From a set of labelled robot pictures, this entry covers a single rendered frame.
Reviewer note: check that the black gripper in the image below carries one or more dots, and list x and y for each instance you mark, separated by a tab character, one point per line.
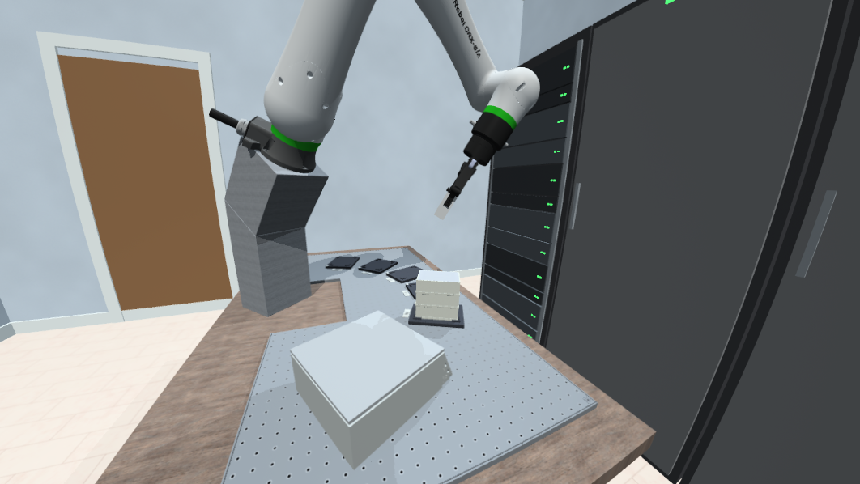
480	151

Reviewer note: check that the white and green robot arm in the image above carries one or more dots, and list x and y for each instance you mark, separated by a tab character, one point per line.
304	92

